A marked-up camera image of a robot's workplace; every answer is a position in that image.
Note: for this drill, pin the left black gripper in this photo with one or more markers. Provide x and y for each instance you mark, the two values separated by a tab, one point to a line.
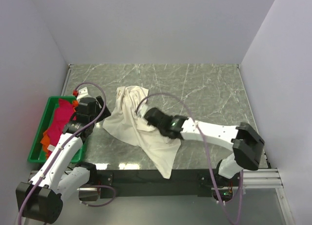
105	114

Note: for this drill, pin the white t shirt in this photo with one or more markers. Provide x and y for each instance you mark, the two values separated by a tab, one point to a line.
126	126

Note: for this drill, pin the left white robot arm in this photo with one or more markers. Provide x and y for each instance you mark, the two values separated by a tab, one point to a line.
43	196

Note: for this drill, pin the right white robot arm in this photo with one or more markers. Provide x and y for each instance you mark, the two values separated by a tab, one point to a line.
243	140

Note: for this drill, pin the orange t shirt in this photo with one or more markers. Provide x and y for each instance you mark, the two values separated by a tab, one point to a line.
45	139

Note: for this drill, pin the black base beam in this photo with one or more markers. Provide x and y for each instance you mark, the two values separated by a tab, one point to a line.
137	182

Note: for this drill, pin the green plastic bin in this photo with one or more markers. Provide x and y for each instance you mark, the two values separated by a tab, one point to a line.
57	113

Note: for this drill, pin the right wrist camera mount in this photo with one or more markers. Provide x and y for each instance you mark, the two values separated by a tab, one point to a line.
142	110

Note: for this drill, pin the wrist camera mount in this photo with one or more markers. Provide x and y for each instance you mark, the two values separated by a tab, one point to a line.
81	93
142	110

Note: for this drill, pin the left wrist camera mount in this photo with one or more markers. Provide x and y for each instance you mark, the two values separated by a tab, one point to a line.
81	93

